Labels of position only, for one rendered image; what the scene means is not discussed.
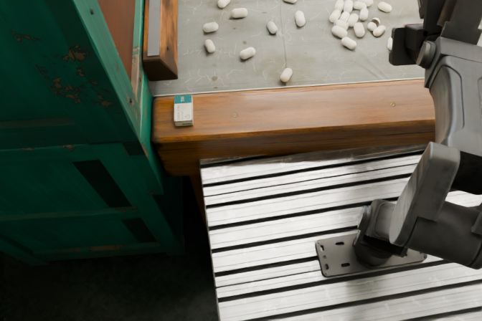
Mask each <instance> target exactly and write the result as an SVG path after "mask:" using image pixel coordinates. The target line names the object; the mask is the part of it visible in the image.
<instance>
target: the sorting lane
mask: <svg viewBox="0 0 482 321"><path fill-rule="evenodd" d="M218 1H219V0H178V19H177V54H178V64H177V66H178V79H177V80H162V81H154V99H155V98H156V97H165V96H175V95H197V94H208V93H220V92H241V91H252V90H273V89H284V88H295V87H316V86H327V85H348V84H359V83H370V82H391V81H403V80H423V79H425V69H424V68H421V67H420V66H418V65H417V64H413V65H401V66H393V65H392V64H390V63H389V53H390V52H391V51H392V50H389V49H388V48H387V44H388V39H389V38H390V37H391V35H392V28H393V27H404V24H411V23H416V24H418V23H422V22H423V21H424V19H420V15H419V10H418V9H419V7H418V2H417V0H373V4H372V5H371V6H367V7H366V9H368V11H369V13H368V17H367V20H365V21H362V20H361V19H360V18H359V17H360V12H361V10H358V9H355V8H354V7H352V11H351V12H350V13H349V15H350V16H351V15H352V14H357V15H358V20H357V22H356V23H358V22H359V23H362V25H363V27H364V36H362V37H358V36H357V35H356V33H355V31H354V27H350V26H349V28H348V29H347V30H346V31H347V35H346V37H348V38H350V39H351V40H353V41H355V42H356V47H355V48H354V49H349V48H348V47H346V46H344V45H343V44H342V43H341V40H342V39H343V38H340V37H338V36H336V35H334V34H333V33H332V31H331V30H332V28H333V27H334V22H331V21H330V20H329V17H330V16H331V14H332V13H333V11H334V10H335V9H334V7H335V5H336V2H337V1H338V0H297V1H296V2H295V3H290V2H287V1H284V0H230V2H229V3H228V4H227V5H226V6H225V7H224V8H220V7H219V6H218ZM343 1H344V3H345V1H346V0H343ZM352 1H353V3H354V2H355V1H358V0H352ZM382 1H383V2H385V3H387V4H389V5H390V6H391V7H392V10H391V11H390V12H385V11H382V10H380V9H379V8H378V4H379V3H380V2H382ZM239 8H245V9H247V16H246V17H243V18H234V17H233V16H232V15H231V13H232V10H233V9H239ZM297 11H302V12H303V15H304V18H305V21H306V22H305V24H304V25H303V26H301V27H300V26H298V25H297V24H296V20H295V17H294V15H295V13H296V12H297ZM350 16H349V17H350ZM373 18H378V19H379V20H380V23H379V26H381V25H383V26H385V28H386V31H385V32H384V33H383V34H381V35H379V36H378V37H376V36H374V34H373V31H370V30H368V27H367V26H368V24H369V22H370V21H371V20H372V19H373ZM269 21H272V22H274V24H275V25H276V27H277V28H278V31H277V32H276V33H275V34H272V33H271V32H270V30H269V29H268V28H267V23H268V22H269ZM211 22H216V23H217V24H218V29H217V30H216V31H213V32H205V31H204V30H203V26H204V25H205V24H207V23H211ZM379 26H378V27H379ZM208 39H210V40H212V42H213V44H214V46H215V51H214V52H212V53H211V52H208V51H207V48H206V47H205V45H204V43H205V41H206V40H208ZM249 47H252V48H254V49H255V55H254V56H252V57H249V58H247V59H242V58H241V57H240V52H241V51H242V50H244V49H247V48H249ZM286 68H290V69H292V72H293V73H292V75H291V76H290V79H289V80H288V81H287V82H283V81H282V80H281V79H280V76H281V75H282V73H283V71H284V69H286Z"/></svg>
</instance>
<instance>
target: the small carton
mask: <svg viewBox="0 0 482 321"><path fill-rule="evenodd" d="M174 123H175V126H186V125H193V124H194V123H193V99H192V95H175V96H174Z"/></svg>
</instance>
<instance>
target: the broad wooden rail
mask: <svg viewBox="0 0 482 321"><path fill-rule="evenodd" d="M424 85H425V79H423V80H403V81H391V82H370V83H359V84H348V85H327V86H316V87H295V88H284V89H273V90H252V91H241V92H220V93H208V94H197V95H192V99H193V123H194V124H193V125H186V126H175V123H174V96H165V97H156V98H155V100H154V101H153V102H152V111H151V142H152V144H153V147H154V149H155V151H156V154H157V156H158V158H159V160H160V163H161V165H162V168H163V170H164V173H165V174H166V177H174V176H194V175H200V170H199V159H206V158H226V157H237V156H248V155H264V156H259V157H254V158H272V157H280V156H285V155H293V154H299V153H307V152H313V151H320V150H340V149H350V148H370V147H382V146H392V145H412V144H423V143H429V142H435V106H434V102H433V97H432V96H431V94H430V92H429V89H428V88H425V87H424Z"/></svg>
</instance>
